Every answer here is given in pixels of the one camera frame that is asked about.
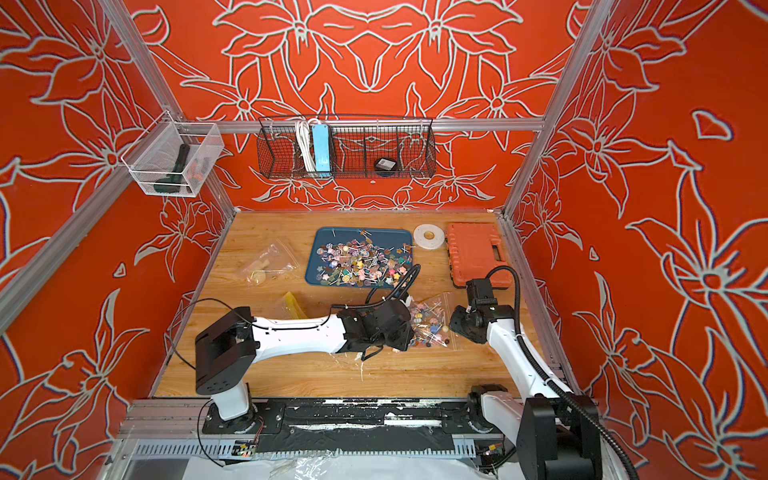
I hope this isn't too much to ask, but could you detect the candy ziploc bag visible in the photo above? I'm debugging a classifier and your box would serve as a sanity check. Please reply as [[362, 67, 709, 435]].
[[409, 292, 455, 349], [237, 239, 299, 286], [278, 292, 307, 320]]

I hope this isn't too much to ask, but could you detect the dark teal tray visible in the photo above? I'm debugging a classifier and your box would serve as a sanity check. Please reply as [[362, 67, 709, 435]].
[[304, 226, 415, 289]]

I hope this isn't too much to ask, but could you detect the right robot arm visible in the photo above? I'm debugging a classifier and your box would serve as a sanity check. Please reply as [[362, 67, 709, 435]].
[[450, 278, 603, 479]]

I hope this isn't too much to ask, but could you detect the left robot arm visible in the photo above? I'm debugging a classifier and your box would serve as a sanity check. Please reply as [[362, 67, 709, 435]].
[[195, 299, 414, 422]]

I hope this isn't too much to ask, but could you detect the poured candy pile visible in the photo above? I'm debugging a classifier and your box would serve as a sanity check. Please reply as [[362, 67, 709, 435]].
[[313, 230, 415, 288]]

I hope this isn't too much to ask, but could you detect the orange tool case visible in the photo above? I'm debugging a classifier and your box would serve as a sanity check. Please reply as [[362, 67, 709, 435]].
[[446, 222, 509, 288]]

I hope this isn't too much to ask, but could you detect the white tape roll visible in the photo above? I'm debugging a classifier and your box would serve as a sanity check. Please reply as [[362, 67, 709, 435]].
[[413, 224, 445, 251]]

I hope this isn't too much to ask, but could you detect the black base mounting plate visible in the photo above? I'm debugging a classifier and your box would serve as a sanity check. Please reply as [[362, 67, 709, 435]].
[[199, 398, 507, 456]]

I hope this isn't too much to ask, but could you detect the light blue box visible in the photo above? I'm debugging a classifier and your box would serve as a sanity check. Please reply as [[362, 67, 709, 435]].
[[312, 123, 331, 176]]

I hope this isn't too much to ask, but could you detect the green black tool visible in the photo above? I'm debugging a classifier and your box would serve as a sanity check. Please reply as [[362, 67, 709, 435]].
[[153, 143, 190, 194]]

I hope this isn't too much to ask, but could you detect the clear plastic bin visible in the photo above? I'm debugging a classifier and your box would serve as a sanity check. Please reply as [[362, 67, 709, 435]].
[[120, 111, 224, 198]]

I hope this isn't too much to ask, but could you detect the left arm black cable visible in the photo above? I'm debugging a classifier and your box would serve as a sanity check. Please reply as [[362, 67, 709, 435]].
[[164, 263, 422, 469]]

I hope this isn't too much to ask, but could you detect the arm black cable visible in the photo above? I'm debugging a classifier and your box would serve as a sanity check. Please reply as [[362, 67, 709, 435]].
[[164, 263, 422, 469], [484, 265, 640, 480]]

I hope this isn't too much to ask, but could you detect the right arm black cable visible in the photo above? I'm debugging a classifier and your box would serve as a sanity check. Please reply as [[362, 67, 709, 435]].
[[484, 265, 640, 480]]

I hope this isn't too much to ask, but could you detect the black wire basket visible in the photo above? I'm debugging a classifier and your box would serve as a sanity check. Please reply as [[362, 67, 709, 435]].
[[256, 115, 437, 180]]

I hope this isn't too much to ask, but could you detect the white cable bundle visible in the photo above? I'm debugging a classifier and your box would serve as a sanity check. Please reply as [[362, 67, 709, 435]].
[[295, 119, 316, 174]]

